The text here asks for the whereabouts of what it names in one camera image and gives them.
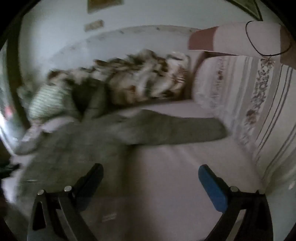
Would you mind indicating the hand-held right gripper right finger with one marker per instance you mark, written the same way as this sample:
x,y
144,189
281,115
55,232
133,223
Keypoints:
x,y
212,187

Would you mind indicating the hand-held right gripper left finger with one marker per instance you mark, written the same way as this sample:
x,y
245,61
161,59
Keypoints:
x,y
92,183

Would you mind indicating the grey-green quilted jacket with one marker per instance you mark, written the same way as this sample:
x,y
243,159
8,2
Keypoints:
x,y
92,139

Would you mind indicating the striped floral pillow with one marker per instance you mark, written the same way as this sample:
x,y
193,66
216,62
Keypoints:
x,y
254,104

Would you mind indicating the green patterned pillow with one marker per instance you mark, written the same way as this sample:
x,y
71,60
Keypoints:
x,y
46,102

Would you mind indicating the leaf print blanket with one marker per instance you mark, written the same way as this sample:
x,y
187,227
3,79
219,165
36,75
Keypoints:
x,y
138,78

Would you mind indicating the window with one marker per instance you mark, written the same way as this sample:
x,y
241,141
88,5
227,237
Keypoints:
x,y
4,104

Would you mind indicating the pale pink headboard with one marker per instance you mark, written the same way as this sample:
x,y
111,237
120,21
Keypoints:
x,y
231,37

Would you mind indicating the small wall picture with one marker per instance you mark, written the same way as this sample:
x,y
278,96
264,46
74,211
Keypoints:
x,y
93,25

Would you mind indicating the large wall picture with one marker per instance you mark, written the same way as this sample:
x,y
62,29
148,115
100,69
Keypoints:
x,y
104,4

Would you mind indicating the dark framed wall picture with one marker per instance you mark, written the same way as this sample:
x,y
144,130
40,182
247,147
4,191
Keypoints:
x,y
252,10

